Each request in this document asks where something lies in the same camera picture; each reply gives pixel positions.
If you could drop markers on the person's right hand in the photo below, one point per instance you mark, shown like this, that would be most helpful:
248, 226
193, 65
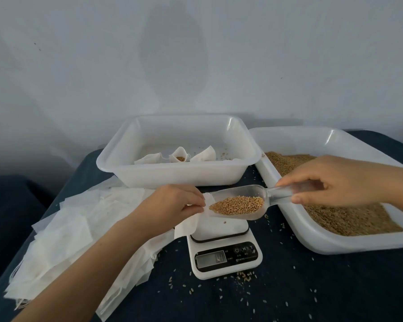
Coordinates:
339, 181

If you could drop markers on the person's left hand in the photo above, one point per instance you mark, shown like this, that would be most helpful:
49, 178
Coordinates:
166, 206

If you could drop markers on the white mesh bag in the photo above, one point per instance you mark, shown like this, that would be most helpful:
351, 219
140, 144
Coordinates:
188, 224
180, 155
148, 159

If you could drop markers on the white plastic tub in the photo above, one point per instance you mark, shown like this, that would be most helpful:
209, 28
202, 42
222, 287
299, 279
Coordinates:
181, 174

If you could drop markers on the brown grain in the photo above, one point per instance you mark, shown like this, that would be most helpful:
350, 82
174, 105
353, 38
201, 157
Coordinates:
349, 221

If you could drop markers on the white tray of grain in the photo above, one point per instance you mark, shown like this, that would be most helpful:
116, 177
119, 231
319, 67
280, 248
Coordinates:
302, 234

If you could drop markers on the clear plastic scoop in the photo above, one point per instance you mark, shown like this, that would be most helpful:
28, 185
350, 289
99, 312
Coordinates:
255, 194

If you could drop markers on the pile of white bags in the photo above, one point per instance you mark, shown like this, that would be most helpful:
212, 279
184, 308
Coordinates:
60, 244

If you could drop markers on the person's left forearm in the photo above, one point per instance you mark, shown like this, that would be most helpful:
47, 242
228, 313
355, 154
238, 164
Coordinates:
74, 278

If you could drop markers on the white digital kitchen scale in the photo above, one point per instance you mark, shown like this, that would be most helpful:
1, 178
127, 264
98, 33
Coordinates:
225, 255

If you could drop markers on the dark blue tablecloth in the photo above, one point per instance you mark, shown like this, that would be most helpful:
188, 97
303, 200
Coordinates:
322, 285
10, 224

